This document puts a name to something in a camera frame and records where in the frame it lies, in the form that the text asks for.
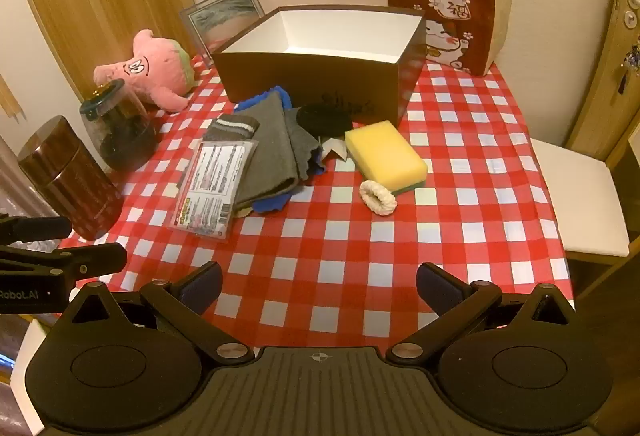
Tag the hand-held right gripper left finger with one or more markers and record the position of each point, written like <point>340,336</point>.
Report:
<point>202,288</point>

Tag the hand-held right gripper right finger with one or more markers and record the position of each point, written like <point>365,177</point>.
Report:
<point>440,288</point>

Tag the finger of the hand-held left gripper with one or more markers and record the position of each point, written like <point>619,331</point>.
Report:
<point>35,227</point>
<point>95,258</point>

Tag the white scrunchie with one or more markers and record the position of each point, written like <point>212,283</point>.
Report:
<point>385,207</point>

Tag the blue cloth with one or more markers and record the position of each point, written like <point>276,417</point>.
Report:
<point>270,205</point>

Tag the yellow sponge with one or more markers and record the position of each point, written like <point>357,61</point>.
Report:
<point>385,156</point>

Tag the gray cloth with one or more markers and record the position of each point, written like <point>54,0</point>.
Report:
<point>272,151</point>

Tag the gray striped sock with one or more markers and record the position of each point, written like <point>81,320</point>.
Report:
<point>232,126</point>

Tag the brown cardboard box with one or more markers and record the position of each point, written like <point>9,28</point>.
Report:
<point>310,81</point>

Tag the brown cylindrical canister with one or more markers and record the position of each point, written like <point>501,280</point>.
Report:
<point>70,181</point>

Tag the glass jar with green lid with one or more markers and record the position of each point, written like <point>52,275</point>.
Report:
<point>120,136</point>

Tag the red white checkered tablecloth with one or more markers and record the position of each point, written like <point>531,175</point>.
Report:
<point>320,236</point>

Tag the white chair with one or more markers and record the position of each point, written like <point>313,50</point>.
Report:
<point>580,196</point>

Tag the pink plush toy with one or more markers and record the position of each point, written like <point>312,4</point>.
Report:
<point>150,66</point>

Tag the wooden door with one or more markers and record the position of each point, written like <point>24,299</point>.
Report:
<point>600,91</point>

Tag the hanging keys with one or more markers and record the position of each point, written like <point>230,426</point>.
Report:
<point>627,66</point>

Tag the clear picture frame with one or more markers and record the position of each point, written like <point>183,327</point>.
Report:
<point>220,16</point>

